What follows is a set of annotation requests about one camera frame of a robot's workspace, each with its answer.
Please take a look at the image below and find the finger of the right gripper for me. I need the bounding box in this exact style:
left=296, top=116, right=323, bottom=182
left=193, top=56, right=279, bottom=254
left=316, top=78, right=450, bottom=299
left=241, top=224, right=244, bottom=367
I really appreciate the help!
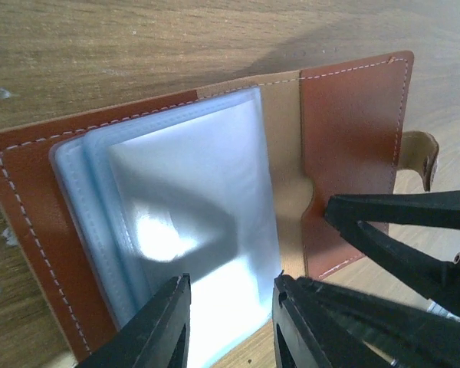
left=324, top=190, right=460, bottom=317

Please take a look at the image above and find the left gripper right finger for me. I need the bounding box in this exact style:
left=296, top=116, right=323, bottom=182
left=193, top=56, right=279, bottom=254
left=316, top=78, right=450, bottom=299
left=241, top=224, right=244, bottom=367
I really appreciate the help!
left=272, top=274, right=460, bottom=367

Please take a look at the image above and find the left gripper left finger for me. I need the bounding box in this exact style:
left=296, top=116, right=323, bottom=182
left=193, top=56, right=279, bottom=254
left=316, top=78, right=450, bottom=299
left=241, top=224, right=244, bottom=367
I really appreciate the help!
left=78, top=274, right=192, bottom=368

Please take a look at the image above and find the brown leather card holder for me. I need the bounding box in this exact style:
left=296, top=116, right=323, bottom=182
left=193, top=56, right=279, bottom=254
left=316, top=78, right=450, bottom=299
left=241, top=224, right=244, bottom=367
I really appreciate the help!
left=0, top=51, right=439, bottom=367

